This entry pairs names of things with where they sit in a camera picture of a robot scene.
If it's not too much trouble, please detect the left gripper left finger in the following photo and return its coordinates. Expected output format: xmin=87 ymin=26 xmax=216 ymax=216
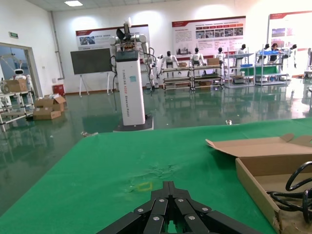
xmin=97 ymin=181 xmax=172 ymax=234

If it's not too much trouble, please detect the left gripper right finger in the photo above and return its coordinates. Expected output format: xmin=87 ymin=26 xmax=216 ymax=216
xmin=169 ymin=181 xmax=264 ymax=234

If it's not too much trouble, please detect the black power cable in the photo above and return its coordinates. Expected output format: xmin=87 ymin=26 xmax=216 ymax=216
xmin=265 ymin=162 xmax=312 ymax=224

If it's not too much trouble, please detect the torn-edged open cardboard box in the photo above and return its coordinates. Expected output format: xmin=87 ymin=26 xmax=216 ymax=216
xmin=205 ymin=133 xmax=312 ymax=234

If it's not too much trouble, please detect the open cardboard box on floor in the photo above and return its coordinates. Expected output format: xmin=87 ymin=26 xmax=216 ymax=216
xmin=34 ymin=94 xmax=67 ymax=113

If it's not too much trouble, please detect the closed flat cardboard box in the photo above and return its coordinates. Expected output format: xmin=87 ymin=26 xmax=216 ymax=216
xmin=32 ymin=107 xmax=62 ymax=121

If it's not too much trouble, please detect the yellow rubber band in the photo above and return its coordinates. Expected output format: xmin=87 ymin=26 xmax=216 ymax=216
xmin=137 ymin=181 xmax=154 ymax=192

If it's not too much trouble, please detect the green table cloth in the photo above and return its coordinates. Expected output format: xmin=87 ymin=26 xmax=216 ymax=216
xmin=0 ymin=118 xmax=312 ymax=234

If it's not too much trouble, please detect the white tower wheeled robot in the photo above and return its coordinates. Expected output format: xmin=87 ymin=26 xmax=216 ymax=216
xmin=109 ymin=16 xmax=155 ymax=133

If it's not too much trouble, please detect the dark shelf rack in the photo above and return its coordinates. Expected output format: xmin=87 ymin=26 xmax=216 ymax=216
xmin=161 ymin=66 xmax=194 ymax=92
xmin=191 ymin=63 xmax=225 ymax=89

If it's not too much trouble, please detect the white humanoid robot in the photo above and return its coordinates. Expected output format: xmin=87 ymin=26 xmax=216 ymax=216
xmin=214 ymin=47 xmax=226 ymax=62
xmin=234 ymin=43 xmax=248 ymax=62
xmin=159 ymin=50 xmax=177 ymax=74
xmin=258 ymin=43 xmax=272 ymax=62
xmin=190 ymin=47 xmax=208 ymax=67
xmin=283 ymin=43 xmax=299 ymax=69

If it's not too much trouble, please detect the shelf rack with green panel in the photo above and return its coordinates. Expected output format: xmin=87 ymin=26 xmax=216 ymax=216
xmin=254 ymin=50 xmax=292 ymax=87

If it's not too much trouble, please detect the black display on stand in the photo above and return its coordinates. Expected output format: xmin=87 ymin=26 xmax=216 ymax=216
xmin=70 ymin=48 xmax=112 ymax=96

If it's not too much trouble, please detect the grey shelf rack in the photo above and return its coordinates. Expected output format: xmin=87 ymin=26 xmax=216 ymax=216
xmin=223 ymin=52 xmax=256 ymax=89

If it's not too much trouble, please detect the wide red white poster board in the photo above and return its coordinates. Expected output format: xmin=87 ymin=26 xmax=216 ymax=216
xmin=171 ymin=16 xmax=247 ymax=58

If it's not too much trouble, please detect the white pipe rack table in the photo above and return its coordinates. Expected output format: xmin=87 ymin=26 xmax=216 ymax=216
xmin=0 ymin=89 xmax=36 ymax=133

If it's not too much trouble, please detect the grey glass doorway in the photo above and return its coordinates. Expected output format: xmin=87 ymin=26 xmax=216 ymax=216
xmin=0 ymin=42 xmax=43 ymax=98

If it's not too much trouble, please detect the person in dark clothes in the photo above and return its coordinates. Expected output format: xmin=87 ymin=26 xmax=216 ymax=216
xmin=270 ymin=43 xmax=281 ymax=64

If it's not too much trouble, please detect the small round-headed white robot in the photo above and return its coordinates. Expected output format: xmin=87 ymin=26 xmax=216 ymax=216
xmin=11 ymin=62 xmax=33 ymax=97

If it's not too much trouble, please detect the white wall pipe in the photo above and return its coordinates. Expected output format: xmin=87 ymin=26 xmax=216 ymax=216
xmin=49 ymin=9 xmax=65 ymax=80

